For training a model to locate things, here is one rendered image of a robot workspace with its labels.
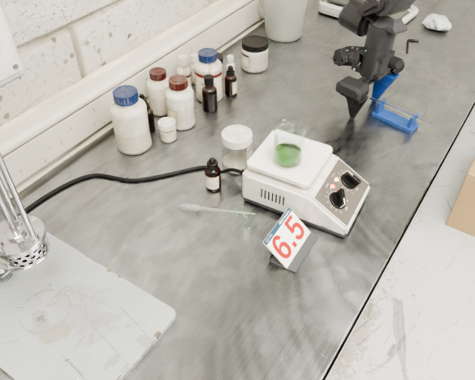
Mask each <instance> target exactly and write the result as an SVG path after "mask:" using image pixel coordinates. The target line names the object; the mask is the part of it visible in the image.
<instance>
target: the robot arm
mask: <svg viewBox="0 0 475 380"><path fill-rule="evenodd" d="M414 2H415V0H366V1H364V0H349V3H347V4H346V5H345V6H344V7H343V9H342V10H341V12H340V13H339V24H340V25H341V26H343V27H345V28H346V29H348V30H349V31H351V32H353V33H354V34H356V35H358V36H360V37H363V36H365V35H366V41H365V45H364V47H359V46H347V47H344V48H342V49H341V48H339V49H338V50H336V51H335V53H334V55H333V58H332V60H333V62H334V63H335V64H336V65H337V66H351V69H352V70H353V71H355V72H359V73H360V75H361V76H362V77H361V78H359V79H356V78H352V77H351V76H348V77H346V78H343V79H342V80H341V81H339V82H338V83H337V84H336V91H337V92H339V93H340V94H341V95H342V96H344V97H346V100H347V102H348V110H349V115H350V117H352V118H355V116H356V115H357V113H358V112H359V111H360V109H361V108H362V106H363V105H364V103H365V102H366V101H367V99H368V98H369V97H368V96H367V95H368V93H369V85H371V84H372V83H373V82H374V84H373V89H372V97H373V98H375V99H377V100H378V99H379V98H380V96H381V95H382V94H383V93H384V92H385V91H386V90H387V89H388V88H389V86H390V85H391V84H392V83H393V82H394V81H395V79H396V78H397V77H398V76H399V74H398V73H400V72H401V71H403V69H404V66H405V63H404V62H403V59H400V58H399V57H395V56H394V55H395V51H393V50H392V49H393V46H394V40H395V38H396V34H398V33H401V32H405V31H407V27H406V25H405V24H404V22H403V20H402V18H399V19H394V18H392V17H390V16H388V15H391V14H397V13H400V12H404V11H407V10H408V9H409V8H410V6H411V5H412V4H413V3H414ZM359 64H360V65H359Z"/></svg>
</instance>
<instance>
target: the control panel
mask: <svg viewBox="0 0 475 380"><path fill-rule="evenodd" d="M347 170H350V171H351V172H352V173H353V174H354V175H355V176H356V177H358V178H359V179H360V180H361V184H359V185H358V186H356V187H355V188H354V189H349V188H346V187H345V186H344V185H343V184H342V181H341V176H342V174H343V173H344V172H346V171H347ZM335 178H338V179H339V181H338V182H336V181H335ZM331 185H334V186H335V188H332V187H331ZM368 185H369V184H368V183H367V182H365V181H364V180H363V179H362V178H361V177H359V176H358V175H357V174H356V173H355V172H354V171H353V170H352V169H351V168H350V167H348V166H347V165H346V164H345V163H343V162H342V161H341V160H340V159H338V160H337V162H336V164H335V166H334V167H333V169H332V170H331V172H330V173H329V175H328V177H327V178H326V180H325V182H324V183H323V185H322V186H321V188H320V190H319V191H318V193H317V194H316V196H315V199H316V200H317V201H319V202H320V203H321V204H322V205H323V206H325V208H327V209H328V210H329V211H330V212H331V213H332V214H333V215H335V216H336V217H337V218H338V219H340V220H341V221H342V222H343V223H344V224H346V226H348V223H349V222H350V220H351V218H352V216H353V215H354V212H355V210H356V209H357V206H358V204H359V203H360V201H361V199H362V197H363V195H364V193H365V191H366V189H367V187H368ZM340 188H343V189H344V190H345V199H346V205H345V207H344V208H343V209H337V208H335V207H334V206H333V205H332V204H331V202H330V200H329V196H330V194H331V193H333V192H337V191H338V190H339V189H340Z"/></svg>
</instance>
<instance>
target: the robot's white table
mask: <svg viewBox="0 0 475 380"><path fill-rule="evenodd" d="M474 158H475V105H474V107H473V109H472V111H471V112H470V114H469V116H468V118H467V120H466V121H465V123H464V126H463V127H462V129H461V131H460V133H459V135H458V136H457V138H456V140H455V142H454V144H453V145H452V147H451V149H450V151H449V153H448V155H447V156H446V159H445V161H444V162H443V164H442V166H441V168H440V169H439V171H438V173H437V175H436V177H435V178H434V181H433V182H432V184H431V186H430V188H429V189H428V191H427V194H426V195H425V197H424V199H423V201H422V202H421V204H420V206H419V208H418V210H417V211H416V213H415V215H414V217H413V219H412V221H411V222H410V224H409V227H408V228H407V230H406V232H405V234H404V236H403V237H402V239H401V241H400V243H399V245H398V246H397V248H396V250H395V252H394V254H393V256H392V257H391V260H390V262H389V263H388V265H387V267H386V269H385V270H384V272H383V274H382V276H381V278H380V279H379V281H378V283H377V285H376V287H375V289H374V290H373V292H372V295H371V296H370V297H369V300H368V302H367V303H366V305H365V307H364V309H363V311H362V312H361V314H360V316H359V318H358V320H357V322H356V323H355V325H354V328H353V329H352V331H351V333H350V335H349V337H348V338H347V340H346V342H345V344H344V345H343V347H342V349H341V351H340V353H339V355H338V356H337V358H336V361H335V363H334V364H333V365H332V368H331V370H330V371H329V373H328V375H327V377H326V379H325V380H475V236H473V235H471V234H468V233H465V232H463V231H460V230H458V229H456V228H453V227H450V226H448V225H446V222H447V220H448V218H449V215H450V213H451V211H452V208H453V206H454V204H455V201H456V199H457V197H458V194H459V192H460V190H461V187H462V185H463V183H464V180H465V178H466V176H467V173H468V171H469V169H470V167H471V165H472V163H473V160H474Z"/></svg>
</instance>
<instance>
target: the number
mask: <svg viewBox="0 0 475 380"><path fill-rule="evenodd" d="M307 231H308V230H307V229H306V228H305V226H304V225H303V224H302V223H301V222H300V221H299V220H298V219H297V218H296V217H295V216H294V214H293V213H292V212H291V213H290V214H289V215H288V217H287V218H286V219H285V221H284V222H283V224H282V225H281V227H280V228H279V229H278V230H277V232H276V233H275V235H274V237H273V238H272V239H271V240H270V241H269V243H268V245H269V246H270V248H271V249H272V250H273V251H274V252H275V253H276V254H277V256H278V257H279V258H280V259H281V260H282V261H283V262H284V264H286V263H287V262H288V260H289V259H290V257H291V255H292V254H293V253H294V251H295V249H296V248H297V246H298V245H299V243H300V242H301V240H302V239H303V237H304V236H305V234H306V233H307Z"/></svg>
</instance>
